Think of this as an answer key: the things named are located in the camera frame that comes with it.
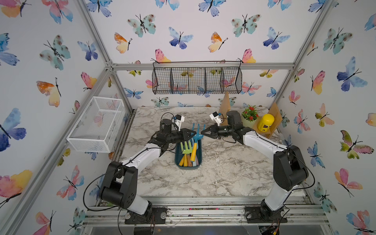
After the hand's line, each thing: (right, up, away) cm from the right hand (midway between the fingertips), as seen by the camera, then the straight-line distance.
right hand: (202, 132), depth 80 cm
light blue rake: (-4, -19, +8) cm, 21 cm away
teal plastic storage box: (-14, -15, +14) cm, 25 cm away
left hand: (-3, 0, +2) cm, 3 cm away
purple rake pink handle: (-3, -17, +10) cm, 20 cm away
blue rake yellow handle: (-2, -2, +3) cm, 4 cm away
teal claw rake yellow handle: (-9, -18, +9) cm, 22 cm away
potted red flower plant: (+30, +9, +11) cm, 33 cm away
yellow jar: (+40, +5, +12) cm, 42 cm away
